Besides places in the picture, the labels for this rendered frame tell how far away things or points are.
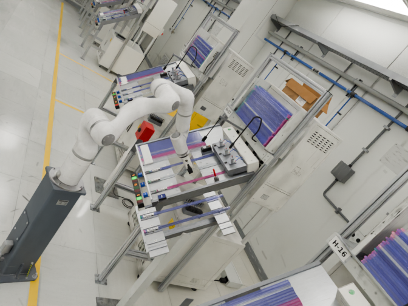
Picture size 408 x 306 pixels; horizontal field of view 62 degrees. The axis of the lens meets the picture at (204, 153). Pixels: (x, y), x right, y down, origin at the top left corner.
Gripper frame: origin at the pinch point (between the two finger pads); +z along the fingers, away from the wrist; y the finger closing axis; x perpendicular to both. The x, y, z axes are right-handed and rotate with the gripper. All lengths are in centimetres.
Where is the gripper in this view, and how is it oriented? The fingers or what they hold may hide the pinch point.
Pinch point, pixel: (189, 170)
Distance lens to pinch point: 236.0
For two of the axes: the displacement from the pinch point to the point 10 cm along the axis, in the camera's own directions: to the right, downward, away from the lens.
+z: 2.6, 7.4, 6.2
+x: -9.2, 3.9, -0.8
